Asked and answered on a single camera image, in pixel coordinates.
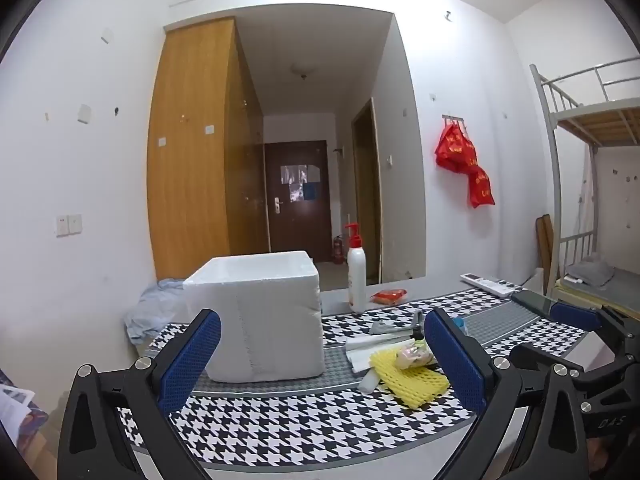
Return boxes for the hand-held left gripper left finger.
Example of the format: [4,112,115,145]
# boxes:
[56,308,223,480]

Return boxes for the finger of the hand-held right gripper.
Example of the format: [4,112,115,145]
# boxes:
[549,301,638,358]
[507,342,591,377]

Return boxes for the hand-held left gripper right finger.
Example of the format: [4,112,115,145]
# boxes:
[422,307,601,480]

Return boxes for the light green plastic bag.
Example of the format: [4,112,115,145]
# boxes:
[395,340,436,368]

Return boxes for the yellow foam net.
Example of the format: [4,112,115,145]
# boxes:
[370,350,451,409]

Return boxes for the white foam box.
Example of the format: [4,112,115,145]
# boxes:
[182,250,325,383]

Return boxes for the white cloth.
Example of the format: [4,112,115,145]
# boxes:
[345,332,416,373]

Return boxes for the black smartphone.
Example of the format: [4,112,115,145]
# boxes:
[510,290,558,317]

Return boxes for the grey pillow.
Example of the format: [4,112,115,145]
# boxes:
[565,255,616,286]

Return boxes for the blue-grey cloth pile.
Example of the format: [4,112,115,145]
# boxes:
[125,277,193,343]

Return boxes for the wooden board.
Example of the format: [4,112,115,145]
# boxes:
[536,214,556,293]

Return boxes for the white remote control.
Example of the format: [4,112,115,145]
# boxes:
[460,272,516,298]

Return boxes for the red snack packet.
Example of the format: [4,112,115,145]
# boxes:
[370,287,410,307]

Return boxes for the houndstooth tablecloth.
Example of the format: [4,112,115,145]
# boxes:
[117,280,621,471]

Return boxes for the white hanging garment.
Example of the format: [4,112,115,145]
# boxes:
[577,145,598,236]

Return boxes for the white lotion pump bottle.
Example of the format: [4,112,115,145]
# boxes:
[344,222,369,313]

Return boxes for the red plastic bag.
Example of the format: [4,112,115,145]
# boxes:
[434,122,476,173]
[467,162,496,208]

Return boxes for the dark brown entrance door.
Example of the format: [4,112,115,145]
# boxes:
[264,141,333,263]

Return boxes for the wooden side door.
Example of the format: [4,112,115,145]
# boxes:
[351,97,383,283]

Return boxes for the printed paper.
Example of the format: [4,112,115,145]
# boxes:
[0,385,36,441]

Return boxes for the grey metal bunk bed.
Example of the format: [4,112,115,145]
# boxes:
[529,57,640,311]

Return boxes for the wooden wardrobe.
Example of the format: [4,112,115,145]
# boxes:
[146,16,266,281]

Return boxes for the papers on door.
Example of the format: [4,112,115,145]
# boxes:
[281,164,321,201]

